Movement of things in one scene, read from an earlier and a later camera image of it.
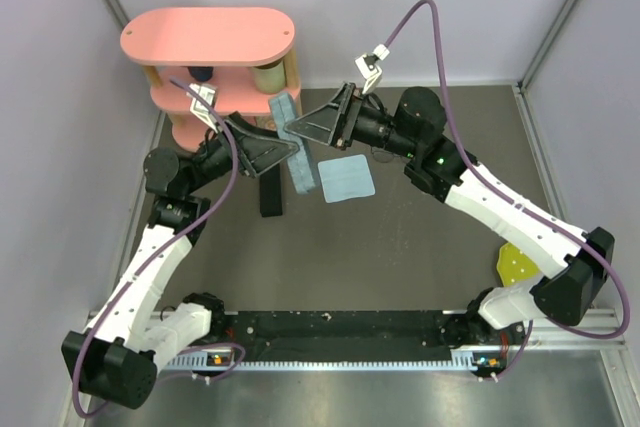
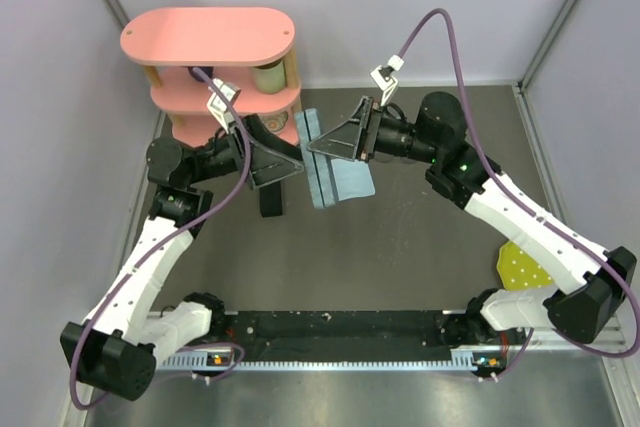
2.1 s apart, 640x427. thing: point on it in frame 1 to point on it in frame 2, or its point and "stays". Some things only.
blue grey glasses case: x=301 y=164 to x=316 y=165
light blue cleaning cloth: x=346 y=178 stays
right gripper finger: x=341 y=93 to x=362 y=112
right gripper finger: x=319 y=125 to x=338 y=142
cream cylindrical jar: x=271 y=78 stays
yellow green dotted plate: x=514 y=266 stays
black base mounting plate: x=356 y=332 stays
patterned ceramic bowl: x=266 y=121 stays
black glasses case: x=271 y=201 stays
